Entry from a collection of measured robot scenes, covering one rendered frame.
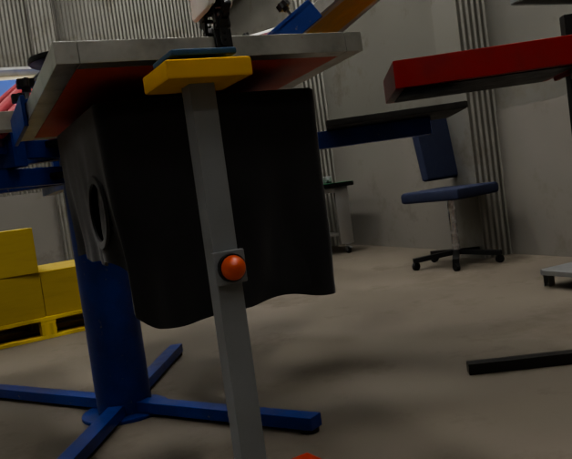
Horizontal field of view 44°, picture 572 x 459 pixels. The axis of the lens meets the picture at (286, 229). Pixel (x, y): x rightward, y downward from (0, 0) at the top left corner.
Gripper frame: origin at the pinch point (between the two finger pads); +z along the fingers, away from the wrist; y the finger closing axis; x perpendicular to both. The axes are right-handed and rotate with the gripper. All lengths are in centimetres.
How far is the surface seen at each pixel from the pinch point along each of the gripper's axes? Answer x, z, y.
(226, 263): -13.3, 38.0, 22.5
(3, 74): -13, -62, -268
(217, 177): -11.7, 25.2, 19.9
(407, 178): 341, 16, -426
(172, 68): -17.6, 10.0, 25.1
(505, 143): 334, 5, -286
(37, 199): 61, -40, -878
